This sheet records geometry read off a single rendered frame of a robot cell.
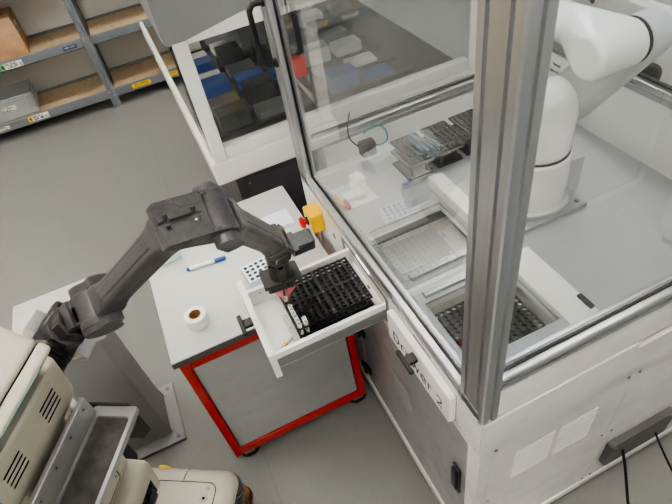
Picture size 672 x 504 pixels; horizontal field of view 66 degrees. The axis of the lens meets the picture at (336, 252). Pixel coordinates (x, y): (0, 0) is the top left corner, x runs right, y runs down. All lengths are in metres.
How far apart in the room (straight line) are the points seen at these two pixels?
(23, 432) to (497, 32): 0.99
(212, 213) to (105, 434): 0.57
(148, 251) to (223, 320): 0.81
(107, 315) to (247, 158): 1.13
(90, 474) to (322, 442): 1.20
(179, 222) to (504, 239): 0.48
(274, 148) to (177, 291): 0.68
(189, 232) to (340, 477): 1.49
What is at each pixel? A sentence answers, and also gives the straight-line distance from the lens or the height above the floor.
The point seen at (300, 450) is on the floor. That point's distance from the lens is 2.23.
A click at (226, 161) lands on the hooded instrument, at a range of 2.06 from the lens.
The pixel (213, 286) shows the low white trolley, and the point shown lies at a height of 0.76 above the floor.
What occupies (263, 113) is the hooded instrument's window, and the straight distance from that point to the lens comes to 2.04.
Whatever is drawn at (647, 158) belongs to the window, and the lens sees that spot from 0.89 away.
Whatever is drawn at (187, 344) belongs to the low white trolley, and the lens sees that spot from 1.65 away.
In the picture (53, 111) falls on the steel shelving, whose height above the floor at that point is 0.13.
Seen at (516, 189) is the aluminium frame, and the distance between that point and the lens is 0.68.
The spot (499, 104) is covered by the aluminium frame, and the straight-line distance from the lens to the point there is 0.63.
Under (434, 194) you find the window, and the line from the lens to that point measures 0.90.
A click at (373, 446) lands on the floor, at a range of 2.19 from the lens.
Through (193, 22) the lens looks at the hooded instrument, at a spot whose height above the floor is 1.41.
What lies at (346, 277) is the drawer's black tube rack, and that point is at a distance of 1.48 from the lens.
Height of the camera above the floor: 1.98
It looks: 44 degrees down
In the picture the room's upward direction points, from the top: 12 degrees counter-clockwise
